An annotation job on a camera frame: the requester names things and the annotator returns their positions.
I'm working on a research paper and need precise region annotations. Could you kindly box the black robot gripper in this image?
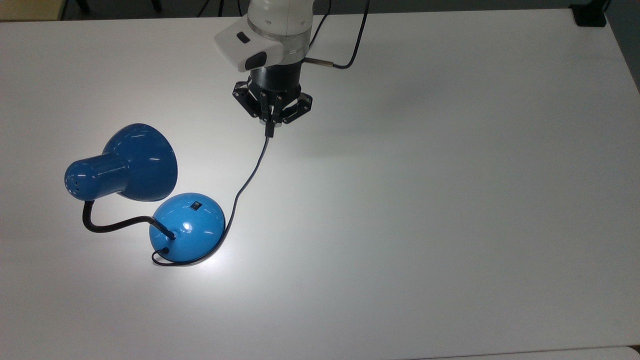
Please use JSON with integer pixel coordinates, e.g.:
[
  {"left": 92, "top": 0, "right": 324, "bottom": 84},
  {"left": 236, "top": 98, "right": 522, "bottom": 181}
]
[{"left": 232, "top": 64, "right": 314, "bottom": 139}]

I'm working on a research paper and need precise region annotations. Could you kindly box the blue gooseneck desk lamp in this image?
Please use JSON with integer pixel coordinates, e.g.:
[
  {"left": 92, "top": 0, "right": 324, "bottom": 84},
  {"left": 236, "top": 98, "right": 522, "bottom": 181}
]
[{"left": 63, "top": 123, "right": 227, "bottom": 264}]

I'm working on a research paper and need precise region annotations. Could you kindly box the beige wooden furniture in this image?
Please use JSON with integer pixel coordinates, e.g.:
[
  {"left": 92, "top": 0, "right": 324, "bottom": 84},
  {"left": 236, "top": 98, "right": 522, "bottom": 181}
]
[{"left": 0, "top": 0, "right": 69, "bottom": 22}]

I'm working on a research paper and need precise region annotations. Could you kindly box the black table clamp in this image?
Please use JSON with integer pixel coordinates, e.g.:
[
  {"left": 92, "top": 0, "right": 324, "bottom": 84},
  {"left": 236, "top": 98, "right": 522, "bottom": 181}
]
[{"left": 569, "top": 0, "right": 612, "bottom": 28}]

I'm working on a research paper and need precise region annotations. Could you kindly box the black lamp power cable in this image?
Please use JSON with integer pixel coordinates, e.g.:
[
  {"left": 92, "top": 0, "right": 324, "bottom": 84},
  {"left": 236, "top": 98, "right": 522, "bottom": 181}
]
[{"left": 151, "top": 136, "right": 271, "bottom": 267}]

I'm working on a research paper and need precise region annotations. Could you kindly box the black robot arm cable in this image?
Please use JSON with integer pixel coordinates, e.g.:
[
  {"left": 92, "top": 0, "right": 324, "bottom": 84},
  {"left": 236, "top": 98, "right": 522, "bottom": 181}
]
[{"left": 304, "top": 0, "right": 371, "bottom": 70}]

